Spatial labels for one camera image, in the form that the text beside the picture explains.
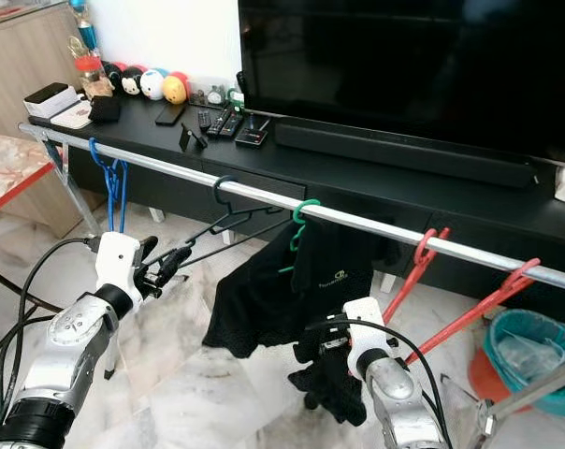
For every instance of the black polo shirt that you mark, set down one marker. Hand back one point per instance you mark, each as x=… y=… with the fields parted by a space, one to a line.
x=329 y=393
x=264 y=299

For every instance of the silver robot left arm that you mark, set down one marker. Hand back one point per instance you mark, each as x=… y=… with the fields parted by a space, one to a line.
x=77 y=341

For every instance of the blue plastic hanger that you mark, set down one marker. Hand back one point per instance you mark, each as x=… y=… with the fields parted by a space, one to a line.
x=114 y=196

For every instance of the green plastic hanger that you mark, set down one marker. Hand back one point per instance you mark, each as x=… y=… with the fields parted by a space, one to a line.
x=301 y=220

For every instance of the silver metal clothes rack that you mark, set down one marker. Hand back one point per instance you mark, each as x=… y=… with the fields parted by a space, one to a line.
x=264 y=194

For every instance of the black phone stand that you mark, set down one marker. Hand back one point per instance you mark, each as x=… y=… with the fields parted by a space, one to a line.
x=194 y=138

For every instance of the black phone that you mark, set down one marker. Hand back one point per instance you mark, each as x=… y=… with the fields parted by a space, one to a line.
x=170 y=114

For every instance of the black remote control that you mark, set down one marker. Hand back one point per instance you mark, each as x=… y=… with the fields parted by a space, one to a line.
x=226 y=123
x=205 y=120

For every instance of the small black box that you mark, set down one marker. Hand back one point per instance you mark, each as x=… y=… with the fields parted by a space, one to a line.
x=253 y=136

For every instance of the black wallet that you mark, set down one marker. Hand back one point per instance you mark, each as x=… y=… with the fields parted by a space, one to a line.
x=105 y=109

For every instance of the white flat box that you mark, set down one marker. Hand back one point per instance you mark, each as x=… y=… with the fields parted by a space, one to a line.
x=74 y=115

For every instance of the small grey figurine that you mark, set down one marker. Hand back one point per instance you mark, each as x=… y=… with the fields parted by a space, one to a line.
x=213 y=95

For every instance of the black white egg toy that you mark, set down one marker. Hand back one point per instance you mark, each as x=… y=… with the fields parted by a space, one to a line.
x=131 y=82

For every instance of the green white cup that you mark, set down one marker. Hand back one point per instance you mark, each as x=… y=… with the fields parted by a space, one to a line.
x=235 y=94

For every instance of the red bin with teal bag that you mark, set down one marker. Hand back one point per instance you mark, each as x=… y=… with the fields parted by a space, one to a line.
x=526 y=337

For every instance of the black television console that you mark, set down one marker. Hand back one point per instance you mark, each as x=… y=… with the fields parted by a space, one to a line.
x=488 y=224

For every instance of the black egg toy red bow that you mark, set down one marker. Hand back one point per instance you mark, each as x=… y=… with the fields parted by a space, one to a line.
x=111 y=77

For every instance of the white box black lid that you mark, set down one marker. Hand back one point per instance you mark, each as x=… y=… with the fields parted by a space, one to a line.
x=50 y=96

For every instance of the red-lidded clear jar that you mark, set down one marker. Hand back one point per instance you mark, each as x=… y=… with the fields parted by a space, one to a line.
x=89 y=77

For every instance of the black soundbar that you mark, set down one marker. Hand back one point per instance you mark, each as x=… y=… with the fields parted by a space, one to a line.
x=404 y=150

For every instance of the light wooden cabinet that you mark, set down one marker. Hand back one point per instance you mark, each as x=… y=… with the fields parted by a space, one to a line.
x=21 y=84

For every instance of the gold trophy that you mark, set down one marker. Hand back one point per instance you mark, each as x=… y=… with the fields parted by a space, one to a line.
x=77 y=47

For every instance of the blue trophy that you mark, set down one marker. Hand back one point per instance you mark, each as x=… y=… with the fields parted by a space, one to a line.
x=81 y=17

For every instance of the black flat-screen television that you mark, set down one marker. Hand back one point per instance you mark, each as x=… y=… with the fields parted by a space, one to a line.
x=395 y=65

